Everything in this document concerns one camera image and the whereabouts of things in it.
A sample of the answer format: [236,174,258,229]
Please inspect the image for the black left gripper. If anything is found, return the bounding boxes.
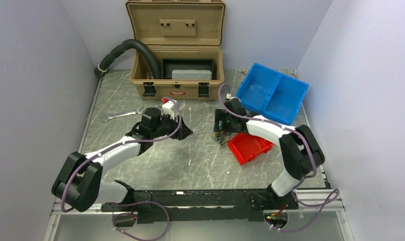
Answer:
[151,111,192,141]

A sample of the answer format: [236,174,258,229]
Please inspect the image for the blue yellow black cables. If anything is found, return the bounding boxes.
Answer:
[211,131,235,147]

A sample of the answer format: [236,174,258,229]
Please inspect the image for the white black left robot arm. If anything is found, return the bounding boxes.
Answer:
[51,107,193,212]

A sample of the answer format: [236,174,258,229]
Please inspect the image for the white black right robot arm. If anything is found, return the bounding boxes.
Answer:
[214,98,325,208]

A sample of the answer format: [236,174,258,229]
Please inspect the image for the red plastic bin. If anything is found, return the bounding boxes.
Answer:
[227,133,274,166]

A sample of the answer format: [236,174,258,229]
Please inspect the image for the black right toolbox latch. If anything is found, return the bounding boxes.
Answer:
[198,82,210,98]

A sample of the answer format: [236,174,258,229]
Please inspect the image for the black toolbox latch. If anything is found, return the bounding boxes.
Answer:
[198,82,210,98]
[143,82,156,97]

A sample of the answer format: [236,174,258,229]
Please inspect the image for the blue divided plastic bin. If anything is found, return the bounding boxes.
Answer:
[236,63,309,125]

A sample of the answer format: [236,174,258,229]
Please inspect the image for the black left toolbox latch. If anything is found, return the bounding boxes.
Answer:
[143,82,156,97]

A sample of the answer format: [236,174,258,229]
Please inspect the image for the grey case in toolbox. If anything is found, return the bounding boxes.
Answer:
[171,70,212,80]

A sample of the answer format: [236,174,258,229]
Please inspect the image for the black tray in toolbox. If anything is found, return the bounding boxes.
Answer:
[161,58,217,79]

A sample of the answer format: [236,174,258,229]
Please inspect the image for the silver combination wrench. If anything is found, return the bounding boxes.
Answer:
[100,107,143,123]

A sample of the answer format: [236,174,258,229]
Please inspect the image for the tan plastic toolbox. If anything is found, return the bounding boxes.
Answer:
[126,1,226,100]

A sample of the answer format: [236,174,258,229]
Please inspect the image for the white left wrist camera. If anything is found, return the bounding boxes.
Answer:
[161,98,177,119]

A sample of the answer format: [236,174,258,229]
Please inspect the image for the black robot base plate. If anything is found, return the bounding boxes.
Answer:
[101,189,298,224]

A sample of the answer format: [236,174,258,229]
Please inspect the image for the black corrugated hose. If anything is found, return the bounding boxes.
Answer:
[94,39,162,80]

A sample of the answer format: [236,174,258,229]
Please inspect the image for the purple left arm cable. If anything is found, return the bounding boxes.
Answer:
[60,97,183,241]

